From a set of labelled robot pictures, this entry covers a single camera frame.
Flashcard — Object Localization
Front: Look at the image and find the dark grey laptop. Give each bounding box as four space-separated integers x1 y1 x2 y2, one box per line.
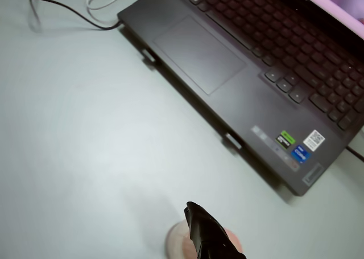
117 0 364 197

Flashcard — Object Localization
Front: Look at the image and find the pink cosmetic bottle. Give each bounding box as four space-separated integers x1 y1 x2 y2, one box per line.
165 221 246 259

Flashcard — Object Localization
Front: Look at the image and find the white cable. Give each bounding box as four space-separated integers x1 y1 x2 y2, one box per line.
86 0 131 24

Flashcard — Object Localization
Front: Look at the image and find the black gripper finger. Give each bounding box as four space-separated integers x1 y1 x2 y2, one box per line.
184 201 247 259

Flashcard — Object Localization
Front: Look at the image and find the black adapter cable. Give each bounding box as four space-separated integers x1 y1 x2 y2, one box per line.
16 0 123 31

